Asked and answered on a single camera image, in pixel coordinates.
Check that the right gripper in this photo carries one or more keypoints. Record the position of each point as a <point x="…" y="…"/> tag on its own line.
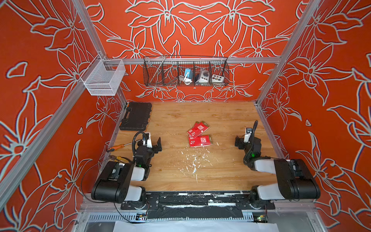
<point x="240" y="141"/>

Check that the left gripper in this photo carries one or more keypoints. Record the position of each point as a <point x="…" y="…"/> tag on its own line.
<point x="156" y="148"/>

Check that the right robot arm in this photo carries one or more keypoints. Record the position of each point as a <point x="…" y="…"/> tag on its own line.
<point x="294" y="180"/>

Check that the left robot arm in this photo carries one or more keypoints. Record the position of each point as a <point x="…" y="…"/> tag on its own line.
<point x="114" y="182"/>

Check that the black tool case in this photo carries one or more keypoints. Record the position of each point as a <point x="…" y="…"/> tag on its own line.
<point x="136" y="117"/>

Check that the white dotted cube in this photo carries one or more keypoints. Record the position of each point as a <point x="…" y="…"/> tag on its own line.
<point x="217" y="79"/>

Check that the white grey device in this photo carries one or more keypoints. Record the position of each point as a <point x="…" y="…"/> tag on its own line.
<point x="203" y="77"/>

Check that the blue white box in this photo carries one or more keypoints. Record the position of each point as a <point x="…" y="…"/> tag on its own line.
<point x="188" y="74"/>

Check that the white mesh basket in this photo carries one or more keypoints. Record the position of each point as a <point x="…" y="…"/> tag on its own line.
<point x="102" y="82"/>

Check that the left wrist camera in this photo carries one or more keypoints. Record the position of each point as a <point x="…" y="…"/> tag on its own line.
<point x="147" y="140"/>

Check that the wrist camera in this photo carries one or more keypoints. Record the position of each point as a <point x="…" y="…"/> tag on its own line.
<point x="147" y="140"/>
<point x="247" y="135"/>

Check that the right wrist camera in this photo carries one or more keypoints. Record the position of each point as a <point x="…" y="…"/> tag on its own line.
<point x="247" y="135"/>

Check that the orange handled screwdriver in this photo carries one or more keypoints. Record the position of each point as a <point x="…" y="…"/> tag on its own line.
<point x="117" y="147"/>

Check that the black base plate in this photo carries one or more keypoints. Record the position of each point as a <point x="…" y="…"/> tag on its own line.
<point x="200" y="205"/>

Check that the black wire basket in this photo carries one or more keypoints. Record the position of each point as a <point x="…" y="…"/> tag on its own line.
<point x="168" y="71"/>

